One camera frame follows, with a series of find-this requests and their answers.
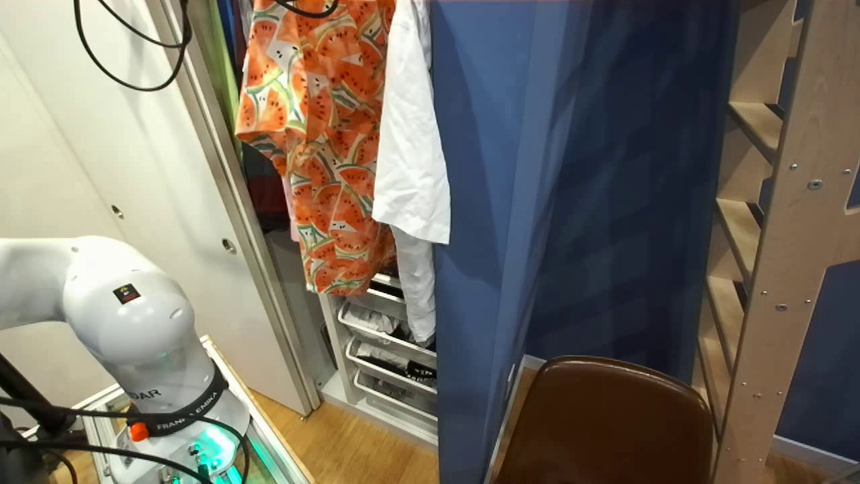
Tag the white shirt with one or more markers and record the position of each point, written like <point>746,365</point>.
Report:
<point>412,152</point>

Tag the white sliding closet door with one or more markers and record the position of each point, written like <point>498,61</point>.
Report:
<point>136,179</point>

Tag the black tripod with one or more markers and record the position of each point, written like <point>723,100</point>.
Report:
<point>30,404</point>

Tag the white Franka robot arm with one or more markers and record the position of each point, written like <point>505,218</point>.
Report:
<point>124,325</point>

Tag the wooden loft ladder frame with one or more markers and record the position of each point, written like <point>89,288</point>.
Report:
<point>797,233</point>

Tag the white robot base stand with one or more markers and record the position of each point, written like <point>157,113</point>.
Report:
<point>273,448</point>

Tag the orange watermelon print shirt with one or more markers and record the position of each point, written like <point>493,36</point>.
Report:
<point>322,136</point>

